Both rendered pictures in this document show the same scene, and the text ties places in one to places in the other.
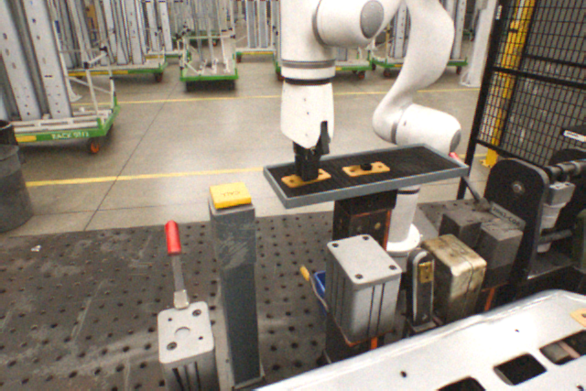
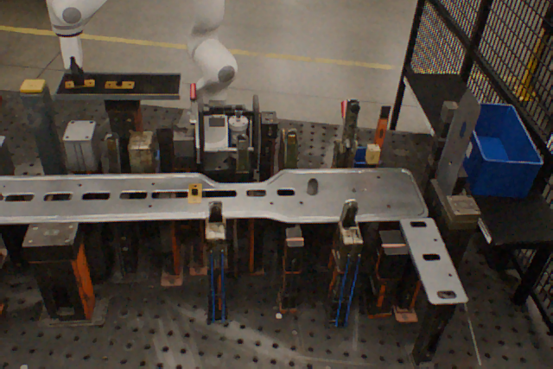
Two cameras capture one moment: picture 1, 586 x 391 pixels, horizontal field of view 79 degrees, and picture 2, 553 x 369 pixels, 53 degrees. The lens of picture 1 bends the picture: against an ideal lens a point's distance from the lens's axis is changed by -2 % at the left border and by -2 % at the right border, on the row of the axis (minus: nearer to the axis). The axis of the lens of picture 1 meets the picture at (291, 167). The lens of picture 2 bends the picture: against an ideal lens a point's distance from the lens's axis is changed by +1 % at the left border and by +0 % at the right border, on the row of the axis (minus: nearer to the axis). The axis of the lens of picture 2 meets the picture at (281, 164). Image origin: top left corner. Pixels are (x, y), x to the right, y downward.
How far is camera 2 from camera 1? 1.32 m
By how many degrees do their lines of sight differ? 17
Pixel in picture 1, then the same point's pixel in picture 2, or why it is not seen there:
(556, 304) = (190, 179)
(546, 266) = (230, 167)
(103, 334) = not seen: outside the picture
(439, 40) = (203, 1)
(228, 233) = (29, 107)
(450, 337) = (117, 178)
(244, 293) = (47, 143)
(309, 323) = not seen: hidden behind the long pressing
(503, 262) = (184, 154)
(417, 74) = (197, 21)
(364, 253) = (82, 129)
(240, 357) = not seen: hidden behind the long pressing
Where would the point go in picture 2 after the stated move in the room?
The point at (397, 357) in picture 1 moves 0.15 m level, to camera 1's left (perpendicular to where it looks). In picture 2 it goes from (84, 179) to (37, 168)
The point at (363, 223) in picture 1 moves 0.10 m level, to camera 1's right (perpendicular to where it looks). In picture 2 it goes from (117, 117) to (147, 123)
